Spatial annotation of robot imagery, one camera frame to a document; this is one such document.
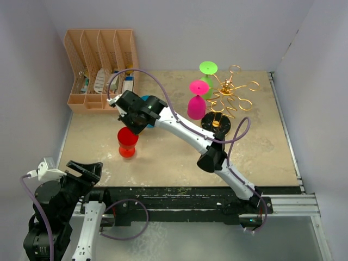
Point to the gold wire glass rack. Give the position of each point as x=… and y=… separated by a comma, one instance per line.
x=225, y=101

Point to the white medicine box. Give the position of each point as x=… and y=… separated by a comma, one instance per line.
x=113, y=81

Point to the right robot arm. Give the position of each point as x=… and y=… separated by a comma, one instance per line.
x=210, y=146

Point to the peach desk organizer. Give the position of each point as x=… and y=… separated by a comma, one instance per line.
x=88, y=51

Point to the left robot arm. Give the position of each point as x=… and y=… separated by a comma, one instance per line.
x=54, y=203

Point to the pink wine glass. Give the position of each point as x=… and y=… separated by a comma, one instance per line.
x=197, y=106

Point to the white blister pack box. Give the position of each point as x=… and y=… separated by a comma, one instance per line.
x=128, y=84

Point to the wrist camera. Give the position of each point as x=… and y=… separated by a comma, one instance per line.
x=46, y=171
x=111, y=102

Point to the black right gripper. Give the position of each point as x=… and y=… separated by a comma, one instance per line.
x=137, y=130

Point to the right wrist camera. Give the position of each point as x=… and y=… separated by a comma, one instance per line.
x=111, y=102

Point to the blue wine glass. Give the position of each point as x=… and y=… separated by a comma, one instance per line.
x=145, y=97

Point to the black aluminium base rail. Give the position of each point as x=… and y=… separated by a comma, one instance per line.
x=201, y=204

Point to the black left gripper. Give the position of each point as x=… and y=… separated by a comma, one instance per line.
x=91, y=173

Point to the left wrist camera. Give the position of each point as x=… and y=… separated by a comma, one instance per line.
x=46, y=171

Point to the red wine glass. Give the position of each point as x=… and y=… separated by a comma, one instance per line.
x=127, y=142

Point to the green wine glass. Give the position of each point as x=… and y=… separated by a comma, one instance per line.
x=208, y=68

